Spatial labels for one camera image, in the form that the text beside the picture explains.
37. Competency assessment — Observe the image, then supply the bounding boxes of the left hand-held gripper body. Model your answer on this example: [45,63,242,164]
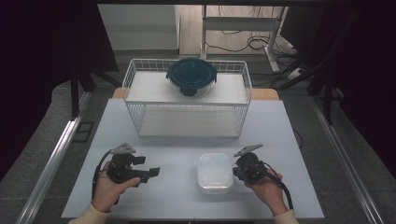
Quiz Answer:
[106,142,151,189]

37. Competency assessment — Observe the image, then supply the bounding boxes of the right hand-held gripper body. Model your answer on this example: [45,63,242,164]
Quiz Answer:
[233,143,271,185]

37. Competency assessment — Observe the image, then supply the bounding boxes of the white rectangular plastic container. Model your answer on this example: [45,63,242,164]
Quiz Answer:
[196,151,235,195]

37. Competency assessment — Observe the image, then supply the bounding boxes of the white wire shelf rack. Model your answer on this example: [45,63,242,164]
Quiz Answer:
[121,58,253,140]

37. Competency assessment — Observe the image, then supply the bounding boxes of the round glass container blue lid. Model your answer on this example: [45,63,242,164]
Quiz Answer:
[165,57,219,98]

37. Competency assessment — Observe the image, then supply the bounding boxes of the person's left hand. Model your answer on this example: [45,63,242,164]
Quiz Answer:
[91,160,142,214]

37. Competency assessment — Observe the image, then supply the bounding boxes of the person's right hand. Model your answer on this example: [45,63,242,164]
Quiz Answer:
[244,169,285,217]

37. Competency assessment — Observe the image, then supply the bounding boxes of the wooden table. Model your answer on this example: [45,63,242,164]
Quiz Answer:
[111,87,280,102]

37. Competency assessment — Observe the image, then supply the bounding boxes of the black metal stand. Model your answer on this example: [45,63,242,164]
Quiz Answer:
[270,55,344,126]
[69,61,123,121]

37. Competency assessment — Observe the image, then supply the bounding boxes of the white power strip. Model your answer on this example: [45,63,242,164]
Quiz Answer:
[286,66,304,81]

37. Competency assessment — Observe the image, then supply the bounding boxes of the white cabinet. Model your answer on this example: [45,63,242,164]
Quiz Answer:
[96,3,182,51]

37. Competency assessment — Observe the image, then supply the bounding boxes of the dark curtain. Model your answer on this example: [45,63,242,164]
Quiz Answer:
[0,0,120,182]
[281,5,396,179]

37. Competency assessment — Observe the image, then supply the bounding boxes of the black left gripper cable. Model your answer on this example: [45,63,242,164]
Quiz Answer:
[91,149,114,201]

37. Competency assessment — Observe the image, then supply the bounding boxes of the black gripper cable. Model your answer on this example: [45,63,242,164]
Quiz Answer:
[91,149,114,201]
[262,161,295,211]

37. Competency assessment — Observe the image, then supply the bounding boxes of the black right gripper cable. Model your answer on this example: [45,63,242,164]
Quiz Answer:
[262,161,295,211]

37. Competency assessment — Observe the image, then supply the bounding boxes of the black square floor frame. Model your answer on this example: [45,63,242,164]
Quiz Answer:
[72,120,95,144]

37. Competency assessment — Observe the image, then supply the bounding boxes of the aluminium rail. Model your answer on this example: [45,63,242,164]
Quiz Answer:
[15,91,93,224]
[310,92,386,224]

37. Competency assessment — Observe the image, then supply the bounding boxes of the black floor cables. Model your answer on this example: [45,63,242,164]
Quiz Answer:
[205,4,301,58]

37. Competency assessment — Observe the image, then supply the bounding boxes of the white desk frame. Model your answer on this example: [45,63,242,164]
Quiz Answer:
[200,4,290,74]

